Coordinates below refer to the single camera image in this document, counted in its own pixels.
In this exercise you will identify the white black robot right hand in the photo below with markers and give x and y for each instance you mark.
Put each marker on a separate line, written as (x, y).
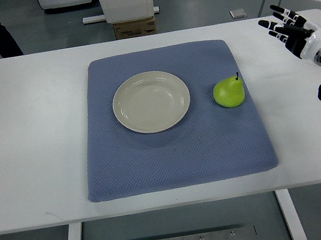
(300, 37)

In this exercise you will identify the beige round plate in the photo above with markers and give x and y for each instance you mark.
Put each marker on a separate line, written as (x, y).
(151, 102)

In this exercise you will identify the white cabinet on stand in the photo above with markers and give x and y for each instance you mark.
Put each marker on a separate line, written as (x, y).
(119, 11)

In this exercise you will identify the blue textured cloth mat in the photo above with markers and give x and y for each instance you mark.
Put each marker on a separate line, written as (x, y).
(210, 143)

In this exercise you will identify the green pear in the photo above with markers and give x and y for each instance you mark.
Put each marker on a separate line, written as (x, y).
(229, 92)

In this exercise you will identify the brown cardboard box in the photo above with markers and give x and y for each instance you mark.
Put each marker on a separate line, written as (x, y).
(135, 28)

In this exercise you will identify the right white table leg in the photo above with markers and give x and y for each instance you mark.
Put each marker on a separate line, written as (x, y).
(290, 214)

